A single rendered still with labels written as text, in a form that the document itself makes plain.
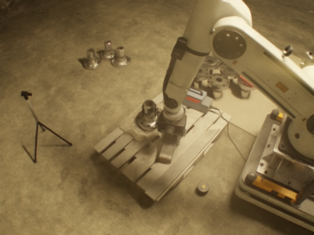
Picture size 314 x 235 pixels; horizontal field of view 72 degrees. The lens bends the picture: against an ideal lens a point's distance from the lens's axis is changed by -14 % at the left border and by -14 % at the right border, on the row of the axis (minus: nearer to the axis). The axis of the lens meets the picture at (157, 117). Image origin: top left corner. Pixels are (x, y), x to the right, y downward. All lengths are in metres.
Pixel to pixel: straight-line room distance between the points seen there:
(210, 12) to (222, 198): 1.55
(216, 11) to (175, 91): 0.67
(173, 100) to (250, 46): 0.74
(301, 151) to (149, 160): 1.26
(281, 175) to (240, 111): 1.09
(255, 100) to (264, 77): 1.75
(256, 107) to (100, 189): 1.99
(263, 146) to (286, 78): 0.99
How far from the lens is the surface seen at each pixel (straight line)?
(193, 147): 2.28
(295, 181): 2.18
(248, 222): 2.24
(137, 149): 2.28
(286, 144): 1.95
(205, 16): 1.38
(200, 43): 1.46
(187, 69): 1.60
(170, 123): 2.01
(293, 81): 1.43
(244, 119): 2.85
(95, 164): 2.42
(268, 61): 1.34
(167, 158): 2.13
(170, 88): 1.72
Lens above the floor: 2.00
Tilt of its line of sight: 47 degrees down
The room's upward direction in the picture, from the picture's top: straight up
